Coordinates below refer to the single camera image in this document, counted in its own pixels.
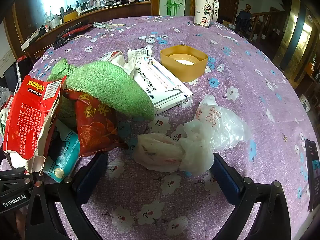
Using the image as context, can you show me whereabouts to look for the white ointment tube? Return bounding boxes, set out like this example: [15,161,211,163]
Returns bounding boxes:
[127,46,153,60]

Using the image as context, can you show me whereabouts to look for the red black pliers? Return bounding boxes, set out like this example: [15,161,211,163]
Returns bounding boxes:
[60,22,93,39]

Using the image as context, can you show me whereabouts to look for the white plastic bag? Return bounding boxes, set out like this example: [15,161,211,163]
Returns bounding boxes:
[184,94,250,150]

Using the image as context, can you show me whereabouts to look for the clear plastic bag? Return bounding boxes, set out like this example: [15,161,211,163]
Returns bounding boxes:
[0,87,13,108]

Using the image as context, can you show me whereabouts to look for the tissue wad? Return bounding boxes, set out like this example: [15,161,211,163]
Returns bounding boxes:
[132,131,215,177]

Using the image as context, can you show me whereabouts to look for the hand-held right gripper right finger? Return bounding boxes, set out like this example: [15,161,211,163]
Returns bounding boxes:
[209,152,292,240]

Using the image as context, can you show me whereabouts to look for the black scissors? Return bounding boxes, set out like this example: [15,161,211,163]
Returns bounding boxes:
[53,37,72,50]

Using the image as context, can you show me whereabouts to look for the wooden stair railing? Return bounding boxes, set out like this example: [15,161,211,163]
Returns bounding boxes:
[246,4,288,43]

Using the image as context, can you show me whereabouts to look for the white crumpled wrapper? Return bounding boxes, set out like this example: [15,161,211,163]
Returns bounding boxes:
[99,50,137,77]

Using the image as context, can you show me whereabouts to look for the red torn cardboard box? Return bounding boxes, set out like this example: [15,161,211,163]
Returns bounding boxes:
[2,75,67,175]

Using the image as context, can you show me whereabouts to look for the white medicine box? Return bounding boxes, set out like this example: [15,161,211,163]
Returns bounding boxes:
[132,56,194,115]

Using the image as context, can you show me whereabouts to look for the blue tissue packet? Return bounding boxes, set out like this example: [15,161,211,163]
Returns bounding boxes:
[42,119,80,183]

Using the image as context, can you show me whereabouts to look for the black remote control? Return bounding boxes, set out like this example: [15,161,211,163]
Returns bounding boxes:
[304,139,320,213]

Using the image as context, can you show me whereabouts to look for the black bag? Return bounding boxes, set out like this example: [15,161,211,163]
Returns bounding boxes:
[4,60,33,93]

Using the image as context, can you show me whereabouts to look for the red snack packet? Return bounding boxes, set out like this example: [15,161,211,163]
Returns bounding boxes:
[64,89,129,158]

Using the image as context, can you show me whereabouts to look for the yellow box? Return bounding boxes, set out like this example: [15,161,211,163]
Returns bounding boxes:
[62,11,78,23]

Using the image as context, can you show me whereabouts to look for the green towel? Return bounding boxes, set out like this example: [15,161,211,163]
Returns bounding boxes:
[47,59,155,130]

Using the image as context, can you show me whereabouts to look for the purple floral tablecloth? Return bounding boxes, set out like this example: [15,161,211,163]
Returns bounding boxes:
[0,15,320,240]

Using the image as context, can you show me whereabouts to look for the cartoon print tumbler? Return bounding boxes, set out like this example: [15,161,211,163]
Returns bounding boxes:
[194,0,220,28]

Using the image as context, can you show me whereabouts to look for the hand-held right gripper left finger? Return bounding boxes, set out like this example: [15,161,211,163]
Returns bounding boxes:
[24,152,108,240]

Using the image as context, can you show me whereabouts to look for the wooden counter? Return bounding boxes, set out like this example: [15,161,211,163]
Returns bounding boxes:
[11,0,153,55]

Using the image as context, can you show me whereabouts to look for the dark jacket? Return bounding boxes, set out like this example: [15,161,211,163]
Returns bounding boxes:
[236,10,252,34]

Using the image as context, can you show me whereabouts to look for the clear wrapped thin sticks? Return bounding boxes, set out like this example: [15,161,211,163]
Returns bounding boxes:
[94,22,125,29]

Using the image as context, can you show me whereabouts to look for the wooden door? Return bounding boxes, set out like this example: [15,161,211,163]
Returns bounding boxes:
[216,0,242,23]

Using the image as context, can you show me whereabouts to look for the white strap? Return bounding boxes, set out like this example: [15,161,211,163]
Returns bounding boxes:
[14,61,22,85]

